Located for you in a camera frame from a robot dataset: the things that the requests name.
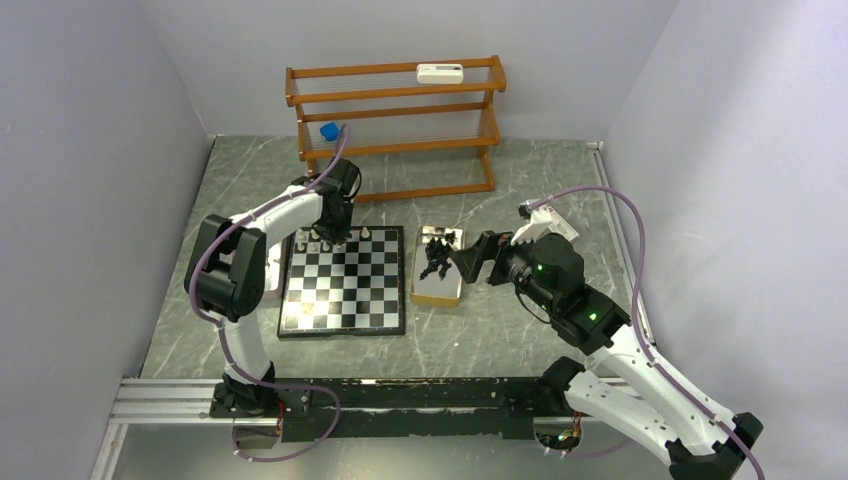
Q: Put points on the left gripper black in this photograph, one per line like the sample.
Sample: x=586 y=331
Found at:
x=338 y=235

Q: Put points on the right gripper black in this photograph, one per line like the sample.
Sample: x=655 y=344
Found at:
x=491 y=245

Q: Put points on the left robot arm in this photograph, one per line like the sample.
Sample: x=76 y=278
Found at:
x=226 y=275

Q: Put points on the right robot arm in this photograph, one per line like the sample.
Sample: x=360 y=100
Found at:
x=620 y=382

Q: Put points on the black white chess board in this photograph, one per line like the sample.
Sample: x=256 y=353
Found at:
x=356 y=289

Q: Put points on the black chess pieces pile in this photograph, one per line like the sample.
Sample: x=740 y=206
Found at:
x=438 y=248

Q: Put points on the pink metal tin tray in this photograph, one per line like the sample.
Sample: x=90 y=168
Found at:
x=275 y=271

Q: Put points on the gold metal tin tray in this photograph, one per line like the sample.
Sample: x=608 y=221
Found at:
x=435 y=280

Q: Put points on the blue block on shelf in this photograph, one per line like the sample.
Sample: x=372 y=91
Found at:
x=330 y=131

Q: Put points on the wooden two-tier shelf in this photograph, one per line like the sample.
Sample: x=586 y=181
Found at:
x=389 y=112

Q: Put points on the white box on shelf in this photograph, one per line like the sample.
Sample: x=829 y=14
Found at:
x=439 y=74

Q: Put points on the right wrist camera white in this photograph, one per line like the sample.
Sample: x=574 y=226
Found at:
x=539 y=222

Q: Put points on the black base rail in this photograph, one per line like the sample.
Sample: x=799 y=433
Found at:
x=303 y=410

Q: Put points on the aluminium frame rail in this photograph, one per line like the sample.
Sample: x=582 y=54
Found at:
x=151 y=402

